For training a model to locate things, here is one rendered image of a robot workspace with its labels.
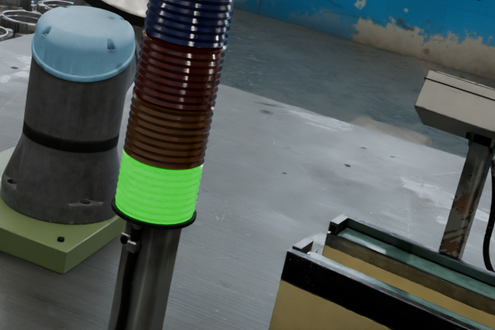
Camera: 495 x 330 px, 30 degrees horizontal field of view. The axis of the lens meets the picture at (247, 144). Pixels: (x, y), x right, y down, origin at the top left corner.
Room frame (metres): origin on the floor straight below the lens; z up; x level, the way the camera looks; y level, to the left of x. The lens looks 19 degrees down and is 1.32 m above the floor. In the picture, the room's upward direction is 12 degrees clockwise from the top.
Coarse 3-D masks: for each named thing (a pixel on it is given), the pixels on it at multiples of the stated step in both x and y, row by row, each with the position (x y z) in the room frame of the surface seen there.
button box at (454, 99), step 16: (432, 80) 1.06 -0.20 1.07; (448, 80) 1.06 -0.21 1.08; (464, 80) 1.06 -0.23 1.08; (432, 96) 1.05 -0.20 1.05; (448, 96) 1.05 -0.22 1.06; (464, 96) 1.04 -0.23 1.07; (480, 96) 1.04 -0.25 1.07; (432, 112) 1.04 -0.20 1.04; (448, 112) 1.04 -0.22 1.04; (464, 112) 1.03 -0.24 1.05; (480, 112) 1.03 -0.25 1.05; (448, 128) 1.07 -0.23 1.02; (464, 128) 1.04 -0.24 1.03; (480, 128) 1.02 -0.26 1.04
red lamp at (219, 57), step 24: (144, 48) 0.62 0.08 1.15; (168, 48) 0.60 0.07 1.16; (192, 48) 0.61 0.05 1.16; (144, 72) 0.61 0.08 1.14; (168, 72) 0.60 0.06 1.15; (192, 72) 0.61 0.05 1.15; (216, 72) 0.62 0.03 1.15; (144, 96) 0.61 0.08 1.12; (168, 96) 0.60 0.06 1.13; (192, 96) 0.61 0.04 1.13; (216, 96) 0.63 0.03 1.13
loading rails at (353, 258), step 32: (352, 224) 0.94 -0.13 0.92; (288, 256) 0.83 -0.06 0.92; (320, 256) 0.85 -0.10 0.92; (352, 256) 0.91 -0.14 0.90; (384, 256) 0.89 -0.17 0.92; (416, 256) 0.90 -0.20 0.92; (448, 256) 0.90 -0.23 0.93; (288, 288) 0.82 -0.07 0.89; (320, 288) 0.81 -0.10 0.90; (352, 288) 0.80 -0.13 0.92; (384, 288) 0.79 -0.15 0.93; (416, 288) 0.87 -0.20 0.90; (448, 288) 0.86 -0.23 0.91; (480, 288) 0.86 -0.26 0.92; (288, 320) 0.82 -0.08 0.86; (320, 320) 0.81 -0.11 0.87; (352, 320) 0.79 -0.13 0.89; (384, 320) 0.78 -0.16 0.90; (416, 320) 0.77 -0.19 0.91; (448, 320) 0.75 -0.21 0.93; (480, 320) 0.84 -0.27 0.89
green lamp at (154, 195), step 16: (128, 160) 0.61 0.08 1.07; (128, 176) 0.61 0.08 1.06; (144, 176) 0.60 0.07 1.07; (160, 176) 0.60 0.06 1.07; (176, 176) 0.61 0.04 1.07; (192, 176) 0.62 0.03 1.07; (128, 192) 0.61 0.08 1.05; (144, 192) 0.60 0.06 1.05; (160, 192) 0.60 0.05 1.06; (176, 192) 0.61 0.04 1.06; (192, 192) 0.62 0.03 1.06; (128, 208) 0.61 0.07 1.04; (144, 208) 0.60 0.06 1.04; (160, 208) 0.60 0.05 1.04; (176, 208) 0.61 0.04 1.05; (192, 208) 0.63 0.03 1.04
